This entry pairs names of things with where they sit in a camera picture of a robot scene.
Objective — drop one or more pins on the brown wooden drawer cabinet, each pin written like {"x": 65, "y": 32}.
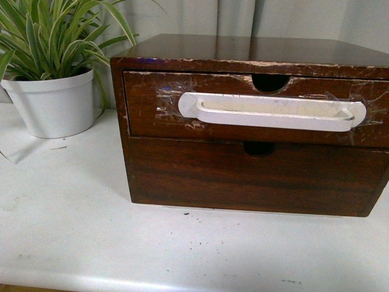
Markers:
{"x": 270, "y": 62}

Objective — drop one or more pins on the white plant pot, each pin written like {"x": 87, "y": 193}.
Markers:
{"x": 54, "y": 108}

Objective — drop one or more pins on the white drawer handle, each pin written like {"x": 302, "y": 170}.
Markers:
{"x": 272, "y": 112}

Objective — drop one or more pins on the top wooden drawer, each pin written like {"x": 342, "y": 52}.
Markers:
{"x": 152, "y": 99}

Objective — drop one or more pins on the wooden drawer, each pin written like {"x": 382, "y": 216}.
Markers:
{"x": 302, "y": 179}
{"x": 152, "y": 99}

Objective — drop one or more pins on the bottom wooden drawer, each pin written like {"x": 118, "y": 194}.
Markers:
{"x": 302, "y": 179}

